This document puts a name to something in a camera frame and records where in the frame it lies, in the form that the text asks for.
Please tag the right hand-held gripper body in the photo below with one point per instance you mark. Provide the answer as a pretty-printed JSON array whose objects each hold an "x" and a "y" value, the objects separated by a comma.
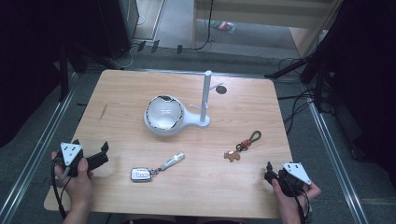
[{"x": 295, "y": 174}]

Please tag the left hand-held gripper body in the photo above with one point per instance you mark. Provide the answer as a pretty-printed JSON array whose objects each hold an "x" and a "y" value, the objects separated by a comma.
[{"x": 71, "y": 152}]

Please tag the person's right hand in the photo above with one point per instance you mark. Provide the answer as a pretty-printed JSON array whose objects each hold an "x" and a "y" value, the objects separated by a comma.
[{"x": 292, "y": 203}]

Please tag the person's left hand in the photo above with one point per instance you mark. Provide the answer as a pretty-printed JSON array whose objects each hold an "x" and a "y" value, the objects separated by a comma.
[{"x": 77, "y": 186}]

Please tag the white key stand with tray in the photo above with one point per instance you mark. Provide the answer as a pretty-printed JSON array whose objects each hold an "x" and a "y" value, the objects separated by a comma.
[{"x": 163, "y": 116}]

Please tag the dark round disc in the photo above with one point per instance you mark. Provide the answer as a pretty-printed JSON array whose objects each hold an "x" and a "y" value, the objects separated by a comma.
[{"x": 221, "y": 90}]

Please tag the dark curtain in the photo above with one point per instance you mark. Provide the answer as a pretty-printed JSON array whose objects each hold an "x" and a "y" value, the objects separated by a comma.
[
  {"x": 367, "y": 77},
  {"x": 28, "y": 62}
]

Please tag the black stand legs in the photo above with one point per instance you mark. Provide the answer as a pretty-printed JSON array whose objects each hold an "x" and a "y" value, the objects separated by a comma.
[{"x": 311, "y": 67}]

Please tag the black cabinet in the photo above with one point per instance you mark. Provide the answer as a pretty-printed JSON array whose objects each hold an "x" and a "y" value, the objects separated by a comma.
[{"x": 116, "y": 25}]

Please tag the colourful flat packet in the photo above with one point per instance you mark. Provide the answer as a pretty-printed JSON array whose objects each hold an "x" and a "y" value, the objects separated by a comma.
[{"x": 223, "y": 26}]

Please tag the light wooden furniture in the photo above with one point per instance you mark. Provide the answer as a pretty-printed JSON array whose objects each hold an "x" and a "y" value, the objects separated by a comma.
[{"x": 264, "y": 14}]

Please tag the metal floor rail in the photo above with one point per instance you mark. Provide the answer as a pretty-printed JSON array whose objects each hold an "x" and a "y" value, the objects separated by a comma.
[
  {"x": 34, "y": 149},
  {"x": 337, "y": 161}
]

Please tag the small black floor bracket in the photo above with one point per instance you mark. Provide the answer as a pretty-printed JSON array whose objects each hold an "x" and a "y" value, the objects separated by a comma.
[
  {"x": 179, "y": 49},
  {"x": 141, "y": 46},
  {"x": 155, "y": 46}
]

